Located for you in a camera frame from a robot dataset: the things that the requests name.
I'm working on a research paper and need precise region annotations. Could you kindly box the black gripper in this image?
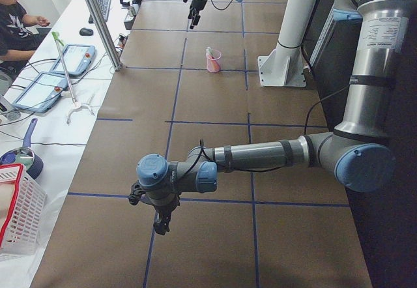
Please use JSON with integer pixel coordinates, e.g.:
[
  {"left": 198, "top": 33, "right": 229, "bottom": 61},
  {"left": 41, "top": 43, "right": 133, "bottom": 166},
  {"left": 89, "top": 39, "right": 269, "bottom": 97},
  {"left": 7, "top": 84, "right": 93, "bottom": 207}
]
[
  {"left": 188, "top": 0, "right": 207, "bottom": 29},
  {"left": 149, "top": 196, "right": 180, "bottom": 235}
]

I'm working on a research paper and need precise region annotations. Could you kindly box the purple highlighter pen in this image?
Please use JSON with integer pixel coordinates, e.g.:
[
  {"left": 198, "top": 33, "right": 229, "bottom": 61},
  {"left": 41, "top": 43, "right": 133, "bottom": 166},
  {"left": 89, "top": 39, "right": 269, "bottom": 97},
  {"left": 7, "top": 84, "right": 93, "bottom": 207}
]
[{"left": 206, "top": 47, "right": 213, "bottom": 59}]

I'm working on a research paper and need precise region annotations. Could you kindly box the orange highlighter pen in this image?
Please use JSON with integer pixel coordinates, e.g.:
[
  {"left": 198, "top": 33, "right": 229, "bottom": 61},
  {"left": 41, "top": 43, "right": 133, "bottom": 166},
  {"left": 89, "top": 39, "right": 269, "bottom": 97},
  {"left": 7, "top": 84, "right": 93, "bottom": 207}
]
[{"left": 207, "top": 57, "right": 221, "bottom": 73}]

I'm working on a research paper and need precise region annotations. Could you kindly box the pink mesh pen holder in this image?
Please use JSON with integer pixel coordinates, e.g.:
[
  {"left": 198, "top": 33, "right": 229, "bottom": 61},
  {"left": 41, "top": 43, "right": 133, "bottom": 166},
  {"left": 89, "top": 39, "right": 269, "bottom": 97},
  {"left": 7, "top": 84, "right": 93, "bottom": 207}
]
[{"left": 206, "top": 48, "right": 222, "bottom": 73}]

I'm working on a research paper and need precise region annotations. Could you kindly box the black keyboard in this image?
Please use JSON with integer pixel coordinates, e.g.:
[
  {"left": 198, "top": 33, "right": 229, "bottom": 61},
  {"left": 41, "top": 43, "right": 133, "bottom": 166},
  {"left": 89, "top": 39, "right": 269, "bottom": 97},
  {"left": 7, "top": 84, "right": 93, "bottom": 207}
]
[{"left": 96, "top": 0, "right": 111, "bottom": 22}]

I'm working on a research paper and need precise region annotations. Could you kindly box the black computer mouse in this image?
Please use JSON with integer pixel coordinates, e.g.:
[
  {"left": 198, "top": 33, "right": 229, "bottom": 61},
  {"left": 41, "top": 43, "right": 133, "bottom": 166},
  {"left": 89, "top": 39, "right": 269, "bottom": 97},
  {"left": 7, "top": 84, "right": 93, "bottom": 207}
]
[{"left": 79, "top": 27, "right": 94, "bottom": 36}]

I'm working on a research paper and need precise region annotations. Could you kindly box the far teach pendant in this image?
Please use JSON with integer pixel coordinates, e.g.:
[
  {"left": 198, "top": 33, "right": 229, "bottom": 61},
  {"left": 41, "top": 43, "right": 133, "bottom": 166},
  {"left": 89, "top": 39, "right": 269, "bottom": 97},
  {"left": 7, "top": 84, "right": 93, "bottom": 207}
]
[{"left": 62, "top": 44, "right": 96, "bottom": 76}]

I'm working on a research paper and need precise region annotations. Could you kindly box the teach pendant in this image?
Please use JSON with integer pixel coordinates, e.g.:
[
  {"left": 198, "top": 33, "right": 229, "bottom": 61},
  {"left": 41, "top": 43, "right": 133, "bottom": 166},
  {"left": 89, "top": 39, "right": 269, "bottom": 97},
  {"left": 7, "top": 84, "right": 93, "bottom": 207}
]
[
  {"left": 12, "top": 72, "right": 67, "bottom": 113},
  {"left": 62, "top": 44, "right": 96, "bottom": 76}
]

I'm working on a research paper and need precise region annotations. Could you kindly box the white plastic basket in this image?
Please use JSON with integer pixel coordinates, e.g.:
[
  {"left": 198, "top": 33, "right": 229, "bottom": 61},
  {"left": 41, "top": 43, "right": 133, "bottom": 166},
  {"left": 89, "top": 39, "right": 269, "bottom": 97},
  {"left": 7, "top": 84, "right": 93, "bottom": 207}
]
[{"left": 1, "top": 164, "right": 46, "bottom": 261}]

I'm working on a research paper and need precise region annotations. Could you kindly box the reacher grabber tool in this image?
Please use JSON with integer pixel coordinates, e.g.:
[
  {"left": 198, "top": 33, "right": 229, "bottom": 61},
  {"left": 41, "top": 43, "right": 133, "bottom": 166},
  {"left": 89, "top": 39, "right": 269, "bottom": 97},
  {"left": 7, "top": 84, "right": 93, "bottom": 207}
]
[{"left": 51, "top": 31, "right": 94, "bottom": 124}]

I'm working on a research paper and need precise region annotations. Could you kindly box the blue saucepan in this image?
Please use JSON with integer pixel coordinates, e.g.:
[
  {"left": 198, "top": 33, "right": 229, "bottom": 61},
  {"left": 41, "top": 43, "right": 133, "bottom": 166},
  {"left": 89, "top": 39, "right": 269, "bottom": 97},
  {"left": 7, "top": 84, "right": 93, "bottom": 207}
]
[{"left": 1, "top": 118, "right": 44, "bottom": 179}]

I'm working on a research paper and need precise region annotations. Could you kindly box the near teach pendant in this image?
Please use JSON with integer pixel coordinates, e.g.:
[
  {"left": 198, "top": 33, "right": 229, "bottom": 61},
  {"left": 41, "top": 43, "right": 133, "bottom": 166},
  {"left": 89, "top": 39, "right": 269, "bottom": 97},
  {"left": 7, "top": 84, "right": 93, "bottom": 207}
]
[{"left": 12, "top": 72, "right": 67, "bottom": 113}]

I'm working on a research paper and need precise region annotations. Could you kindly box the seated person black shirt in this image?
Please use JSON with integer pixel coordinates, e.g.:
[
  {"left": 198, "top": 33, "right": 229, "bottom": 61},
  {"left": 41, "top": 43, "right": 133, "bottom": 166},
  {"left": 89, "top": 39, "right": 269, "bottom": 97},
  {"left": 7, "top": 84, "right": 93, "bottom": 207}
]
[{"left": 1, "top": 0, "right": 50, "bottom": 78}]

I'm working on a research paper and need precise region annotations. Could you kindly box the aluminium frame post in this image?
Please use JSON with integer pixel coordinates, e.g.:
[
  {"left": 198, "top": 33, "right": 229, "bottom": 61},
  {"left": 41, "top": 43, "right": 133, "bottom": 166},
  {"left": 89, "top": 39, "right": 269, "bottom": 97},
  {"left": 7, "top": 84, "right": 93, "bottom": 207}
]
[{"left": 85, "top": 0, "right": 122, "bottom": 72}]

